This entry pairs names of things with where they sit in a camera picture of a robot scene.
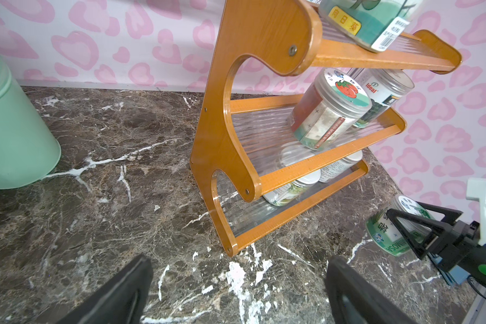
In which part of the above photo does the green leaf lid seed jar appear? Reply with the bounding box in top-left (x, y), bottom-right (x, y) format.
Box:
top-left (366, 194), bottom-right (433, 257)

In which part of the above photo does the tomato lid seed jar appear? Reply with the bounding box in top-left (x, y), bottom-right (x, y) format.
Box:
top-left (288, 67), bottom-right (372, 151)

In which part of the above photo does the sunflower lid seed jar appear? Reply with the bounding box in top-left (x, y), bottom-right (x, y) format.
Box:
top-left (318, 0), bottom-right (425, 53)

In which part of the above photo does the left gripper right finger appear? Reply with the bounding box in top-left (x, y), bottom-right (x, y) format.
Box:
top-left (325, 256), bottom-right (414, 324)

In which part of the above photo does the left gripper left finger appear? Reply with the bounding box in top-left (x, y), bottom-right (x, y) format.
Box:
top-left (58, 255), bottom-right (153, 323)

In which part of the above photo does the green label white-lid jar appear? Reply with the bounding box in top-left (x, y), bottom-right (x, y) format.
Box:
top-left (263, 170), bottom-right (321, 207)

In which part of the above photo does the orange wooden three-tier shelf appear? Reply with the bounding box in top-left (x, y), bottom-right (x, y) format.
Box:
top-left (190, 1), bottom-right (463, 256)

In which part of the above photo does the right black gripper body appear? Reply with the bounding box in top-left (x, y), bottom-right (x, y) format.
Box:
top-left (427, 221), bottom-right (486, 288)

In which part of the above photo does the mint green pencil cup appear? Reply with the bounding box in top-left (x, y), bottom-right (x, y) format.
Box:
top-left (0, 57), bottom-right (61, 190)

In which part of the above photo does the blue grey pad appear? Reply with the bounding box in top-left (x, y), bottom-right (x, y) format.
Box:
top-left (429, 254), bottom-right (470, 286)

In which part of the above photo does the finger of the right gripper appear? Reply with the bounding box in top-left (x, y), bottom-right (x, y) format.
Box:
top-left (386, 209), bottom-right (450, 260)
top-left (417, 201), bottom-right (463, 226)

